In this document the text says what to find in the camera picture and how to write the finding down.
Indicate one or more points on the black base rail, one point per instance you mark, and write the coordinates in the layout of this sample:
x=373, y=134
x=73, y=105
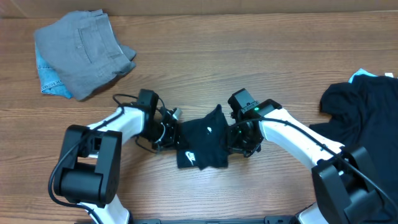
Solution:
x=282, y=219

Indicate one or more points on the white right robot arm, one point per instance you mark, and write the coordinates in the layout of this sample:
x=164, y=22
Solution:
x=317, y=161

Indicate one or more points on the light blue garment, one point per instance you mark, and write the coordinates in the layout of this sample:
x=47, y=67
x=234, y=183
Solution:
x=359, y=73

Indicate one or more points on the folded grey trousers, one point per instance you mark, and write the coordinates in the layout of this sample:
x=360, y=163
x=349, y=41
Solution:
x=85, y=52

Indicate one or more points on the folded blue jeans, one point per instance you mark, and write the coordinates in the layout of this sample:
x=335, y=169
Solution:
x=50, y=82

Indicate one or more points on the black t-shirt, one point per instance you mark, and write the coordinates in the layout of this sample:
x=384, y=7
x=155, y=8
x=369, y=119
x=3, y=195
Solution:
x=202, y=142

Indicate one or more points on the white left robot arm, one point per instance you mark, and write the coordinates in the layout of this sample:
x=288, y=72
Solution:
x=87, y=173

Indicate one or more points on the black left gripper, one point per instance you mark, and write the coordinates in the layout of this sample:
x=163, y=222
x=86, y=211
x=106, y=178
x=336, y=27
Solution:
x=173, y=139

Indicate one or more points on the pile of dark clothes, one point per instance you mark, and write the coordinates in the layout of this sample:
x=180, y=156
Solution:
x=364, y=119

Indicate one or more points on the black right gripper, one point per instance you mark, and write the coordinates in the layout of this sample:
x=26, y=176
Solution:
x=233, y=134

